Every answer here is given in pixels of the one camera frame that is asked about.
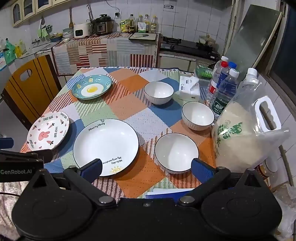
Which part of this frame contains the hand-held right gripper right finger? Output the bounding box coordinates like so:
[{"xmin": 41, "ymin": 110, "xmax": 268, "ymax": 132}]
[{"xmin": 177, "ymin": 158, "xmax": 266, "ymax": 207}]

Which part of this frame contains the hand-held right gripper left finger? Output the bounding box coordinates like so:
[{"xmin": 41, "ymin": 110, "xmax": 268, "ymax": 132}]
[{"xmin": 29, "ymin": 158, "xmax": 117, "ymax": 207}]

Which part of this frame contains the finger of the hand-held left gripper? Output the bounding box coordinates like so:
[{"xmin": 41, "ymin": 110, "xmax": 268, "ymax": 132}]
[
  {"xmin": 35, "ymin": 149, "xmax": 54, "ymax": 164},
  {"xmin": 0, "ymin": 137, "xmax": 14, "ymax": 149}
]

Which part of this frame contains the white rabbit print plate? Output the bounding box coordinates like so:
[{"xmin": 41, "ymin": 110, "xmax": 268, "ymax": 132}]
[{"xmin": 26, "ymin": 111, "xmax": 70, "ymax": 151}]

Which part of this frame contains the large white plate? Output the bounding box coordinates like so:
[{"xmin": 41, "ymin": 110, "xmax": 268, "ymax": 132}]
[{"xmin": 73, "ymin": 119, "xmax": 140, "ymax": 177}]

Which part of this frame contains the white bowl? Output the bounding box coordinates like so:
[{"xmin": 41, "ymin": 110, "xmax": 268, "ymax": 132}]
[
  {"xmin": 182, "ymin": 101, "xmax": 215, "ymax": 131},
  {"xmin": 154, "ymin": 133, "xmax": 200, "ymax": 175},
  {"xmin": 144, "ymin": 81, "xmax": 174, "ymax": 106}
]

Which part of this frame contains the teal fried egg plate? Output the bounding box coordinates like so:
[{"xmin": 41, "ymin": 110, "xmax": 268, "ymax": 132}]
[{"xmin": 71, "ymin": 75, "xmax": 113, "ymax": 100}]

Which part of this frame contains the wooden chair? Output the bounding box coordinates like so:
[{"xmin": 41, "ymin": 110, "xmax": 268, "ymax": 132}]
[{"xmin": 1, "ymin": 55, "xmax": 62, "ymax": 124}]

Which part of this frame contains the checked tablecloth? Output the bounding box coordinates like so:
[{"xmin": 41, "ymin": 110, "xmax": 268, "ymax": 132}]
[{"xmin": 20, "ymin": 67, "xmax": 218, "ymax": 200}]

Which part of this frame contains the green label water bottle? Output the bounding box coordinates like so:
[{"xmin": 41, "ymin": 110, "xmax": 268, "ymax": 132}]
[{"xmin": 211, "ymin": 68, "xmax": 238, "ymax": 118}]

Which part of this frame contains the white tissue box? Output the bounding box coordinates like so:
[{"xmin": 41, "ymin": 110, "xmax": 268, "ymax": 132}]
[{"xmin": 179, "ymin": 75, "xmax": 201, "ymax": 102}]

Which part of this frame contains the red cap water bottle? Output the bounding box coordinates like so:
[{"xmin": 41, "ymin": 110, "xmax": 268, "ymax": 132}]
[{"xmin": 206, "ymin": 61, "xmax": 228, "ymax": 105}]

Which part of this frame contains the green plastic bag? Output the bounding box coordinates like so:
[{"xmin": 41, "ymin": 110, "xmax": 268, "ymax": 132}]
[{"xmin": 4, "ymin": 38, "xmax": 16, "ymax": 64}]

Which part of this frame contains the clear plastic bag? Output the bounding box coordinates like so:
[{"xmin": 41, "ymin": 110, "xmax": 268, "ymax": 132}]
[{"xmin": 273, "ymin": 181, "xmax": 296, "ymax": 239}]

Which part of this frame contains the green plastic basket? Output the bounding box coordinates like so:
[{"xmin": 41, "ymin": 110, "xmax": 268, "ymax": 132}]
[{"xmin": 195, "ymin": 62, "xmax": 214, "ymax": 79}]

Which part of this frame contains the blue cap water bottle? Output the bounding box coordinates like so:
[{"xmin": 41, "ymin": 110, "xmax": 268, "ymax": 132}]
[{"xmin": 217, "ymin": 61, "xmax": 237, "ymax": 90}]

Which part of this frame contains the white cap water bottle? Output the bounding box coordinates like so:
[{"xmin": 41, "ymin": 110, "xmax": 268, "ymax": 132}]
[{"xmin": 212, "ymin": 56, "xmax": 229, "ymax": 78}]

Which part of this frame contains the striped counter cloth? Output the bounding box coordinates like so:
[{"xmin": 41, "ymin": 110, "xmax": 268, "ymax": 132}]
[{"xmin": 53, "ymin": 32, "xmax": 160, "ymax": 76}]

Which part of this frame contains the green hanging cloth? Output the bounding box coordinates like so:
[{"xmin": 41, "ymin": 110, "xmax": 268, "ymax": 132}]
[{"xmin": 38, "ymin": 25, "xmax": 52, "ymax": 39}]

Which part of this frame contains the black gas stove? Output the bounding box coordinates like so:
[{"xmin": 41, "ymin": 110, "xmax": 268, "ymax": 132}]
[{"xmin": 160, "ymin": 36, "xmax": 220, "ymax": 61}]

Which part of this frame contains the cooking pot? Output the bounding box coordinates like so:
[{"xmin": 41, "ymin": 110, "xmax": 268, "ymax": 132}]
[{"xmin": 199, "ymin": 34, "xmax": 216, "ymax": 47}]

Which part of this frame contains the white rice cooker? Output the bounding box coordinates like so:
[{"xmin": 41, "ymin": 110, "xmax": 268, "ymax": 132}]
[{"xmin": 73, "ymin": 22, "xmax": 92, "ymax": 39}]

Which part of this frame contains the steel sheet panel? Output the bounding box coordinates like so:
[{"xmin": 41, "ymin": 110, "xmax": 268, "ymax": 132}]
[{"xmin": 225, "ymin": 5, "xmax": 282, "ymax": 75}]

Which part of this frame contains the cutting board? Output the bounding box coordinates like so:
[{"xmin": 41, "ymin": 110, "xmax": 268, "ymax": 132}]
[{"xmin": 129, "ymin": 32, "xmax": 158, "ymax": 40}]

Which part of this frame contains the black pressure cooker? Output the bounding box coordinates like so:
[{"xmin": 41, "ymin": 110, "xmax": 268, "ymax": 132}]
[{"xmin": 95, "ymin": 14, "xmax": 114, "ymax": 36}]

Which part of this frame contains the dark window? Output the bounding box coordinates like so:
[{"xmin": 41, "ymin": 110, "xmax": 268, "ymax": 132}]
[{"xmin": 269, "ymin": 5, "xmax": 296, "ymax": 90}]

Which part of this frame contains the yellow food packet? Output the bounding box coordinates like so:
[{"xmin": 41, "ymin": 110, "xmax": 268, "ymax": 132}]
[{"xmin": 120, "ymin": 19, "xmax": 131, "ymax": 33}]

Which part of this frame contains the dark oil bottle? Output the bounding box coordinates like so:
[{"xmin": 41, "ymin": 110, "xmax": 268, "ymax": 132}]
[{"xmin": 128, "ymin": 14, "xmax": 137, "ymax": 33}]

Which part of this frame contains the oil bottle with white label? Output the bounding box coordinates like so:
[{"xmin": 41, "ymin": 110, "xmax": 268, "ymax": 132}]
[{"xmin": 137, "ymin": 15, "xmax": 145, "ymax": 33}]

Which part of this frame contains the black cable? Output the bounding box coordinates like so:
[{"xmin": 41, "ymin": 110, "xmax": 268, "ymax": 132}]
[{"xmin": 0, "ymin": 191, "xmax": 21, "ymax": 198}]

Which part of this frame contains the clear rice bag with handle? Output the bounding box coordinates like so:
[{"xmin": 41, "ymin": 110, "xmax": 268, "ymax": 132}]
[{"xmin": 211, "ymin": 68, "xmax": 290, "ymax": 173}]

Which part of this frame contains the wall cabinet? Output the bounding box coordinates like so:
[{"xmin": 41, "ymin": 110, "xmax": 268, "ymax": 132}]
[{"xmin": 11, "ymin": 0, "xmax": 70, "ymax": 27}]

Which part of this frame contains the wall pipe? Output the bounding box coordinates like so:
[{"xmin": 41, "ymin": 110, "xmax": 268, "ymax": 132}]
[{"xmin": 228, "ymin": 0, "xmax": 239, "ymax": 56}]

